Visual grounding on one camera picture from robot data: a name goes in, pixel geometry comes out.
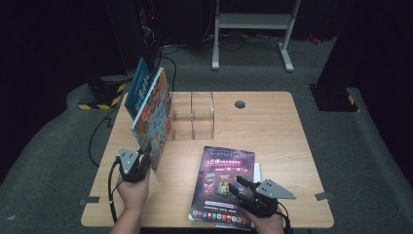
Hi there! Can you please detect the right hand-held gripper cable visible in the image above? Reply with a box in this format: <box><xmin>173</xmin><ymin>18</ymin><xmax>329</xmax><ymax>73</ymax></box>
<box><xmin>277</xmin><ymin>201</ymin><xmax>292</xmax><ymax>234</ymax></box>

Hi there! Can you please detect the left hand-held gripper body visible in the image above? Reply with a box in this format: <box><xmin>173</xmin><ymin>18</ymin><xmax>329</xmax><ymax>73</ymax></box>
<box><xmin>115</xmin><ymin>147</ymin><xmax>153</xmax><ymax>183</ymax></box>

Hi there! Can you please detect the purple and red book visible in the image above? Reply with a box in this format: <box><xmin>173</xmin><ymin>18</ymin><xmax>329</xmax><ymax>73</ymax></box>
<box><xmin>187</xmin><ymin>145</ymin><xmax>257</xmax><ymax>232</ymax></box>

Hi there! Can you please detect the person's right hand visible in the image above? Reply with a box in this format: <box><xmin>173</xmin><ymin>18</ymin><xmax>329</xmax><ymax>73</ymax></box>
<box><xmin>243</xmin><ymin>208</ymin><xmax>286</xmax><ymax>234</ymax></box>

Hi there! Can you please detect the clear acrylic book rack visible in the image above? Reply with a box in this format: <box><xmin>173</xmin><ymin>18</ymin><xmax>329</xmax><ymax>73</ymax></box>
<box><xmin>167</xmin><ymin>91</ymin><xmax>216</xmax><ymax>140</ymax></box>

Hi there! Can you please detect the curved black floor cable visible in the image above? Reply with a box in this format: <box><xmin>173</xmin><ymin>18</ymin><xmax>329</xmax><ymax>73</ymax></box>
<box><xmin>159</xmin><ymin>55</ymin><xmax>178</xmax><ymax>92</ymax></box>

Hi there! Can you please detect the white metal stand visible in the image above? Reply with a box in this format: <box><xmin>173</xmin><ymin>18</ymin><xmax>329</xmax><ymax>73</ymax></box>
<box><xmin>211</xmin><ymin>0</ymin><xmax>302</xmax><ymax>73</ymax></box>

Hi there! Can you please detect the dark blue picture book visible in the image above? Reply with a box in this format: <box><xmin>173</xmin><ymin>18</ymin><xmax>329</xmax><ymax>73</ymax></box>
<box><xmin>124</xmin><ymin>57</ymin><xmax>152</xmax><ymax>121</ymax></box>

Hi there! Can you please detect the person's left hand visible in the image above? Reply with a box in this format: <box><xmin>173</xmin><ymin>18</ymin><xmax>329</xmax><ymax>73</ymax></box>
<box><xmin>116</xmin><ymin>170</ymin><xmax>152</xmax><ymax>213</ymax></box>

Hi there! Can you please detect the left hand-held gripper cable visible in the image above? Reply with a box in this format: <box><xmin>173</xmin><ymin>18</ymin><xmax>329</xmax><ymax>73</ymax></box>
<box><xmin>107</xmin><ymin>156</ymin><xmax>123</xmax><ymax>224</ymax></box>

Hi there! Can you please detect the tangled black cable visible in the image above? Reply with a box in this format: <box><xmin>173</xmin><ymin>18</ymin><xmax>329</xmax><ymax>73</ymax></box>
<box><xmin>203</xmin><ymin>30</ymin><xmax>283</xmax><ymax>53</ymax></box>

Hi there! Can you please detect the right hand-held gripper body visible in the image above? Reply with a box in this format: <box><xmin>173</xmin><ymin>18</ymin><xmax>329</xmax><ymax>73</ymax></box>
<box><xmin>238</xmin><ymin>177</ymin><xmax>297</xmax><ymax>219</ymax></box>

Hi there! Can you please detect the hand-held gripper cable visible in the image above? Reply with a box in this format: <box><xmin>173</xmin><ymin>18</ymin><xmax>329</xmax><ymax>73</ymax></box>
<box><xmin>277</xmin><ymin>201</ymin><xmax>292</xmax><ymax>234</ymax></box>
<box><xmin>107</xmin><ymin>156</ymin><xmax>123</xmax><ymax>224</ymax></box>

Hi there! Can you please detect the grey tape piece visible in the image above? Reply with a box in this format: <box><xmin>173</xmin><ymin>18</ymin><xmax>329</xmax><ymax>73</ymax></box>
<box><xmin>78</xmin><ymin>195</ymin><xmax>101</xmax><ymax>207</ymax></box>

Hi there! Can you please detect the yellow black striped base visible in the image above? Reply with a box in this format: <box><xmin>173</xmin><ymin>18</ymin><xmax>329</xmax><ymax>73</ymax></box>
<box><xmin>77</xmin><ymin>76</ymin><xmax>127</xmax><ymax>110</ymax></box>
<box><xmin>310</xmin><ymin>83</ymin><xmax>360</xmax><ymax>113</ymax></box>

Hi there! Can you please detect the long black floor cable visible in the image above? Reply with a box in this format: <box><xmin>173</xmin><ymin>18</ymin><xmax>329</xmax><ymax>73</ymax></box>
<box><xmin>88</xmin><ymin>106</ymin><xmax>121</xmax><ymax>169</ymax></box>

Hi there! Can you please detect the light blue illustrated picture book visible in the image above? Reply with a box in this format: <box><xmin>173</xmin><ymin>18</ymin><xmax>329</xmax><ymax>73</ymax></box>
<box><xmin>130</xmin><ymin>66</ymin><xmax>173</xmax><ymax>173</ymax></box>

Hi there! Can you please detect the dark equipment cabinet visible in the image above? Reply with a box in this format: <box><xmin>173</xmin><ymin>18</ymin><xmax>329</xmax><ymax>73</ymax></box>
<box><xmin>105</xmin><ymin>0</ymin><xmax>164</xmax><ymax>71</ymax></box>

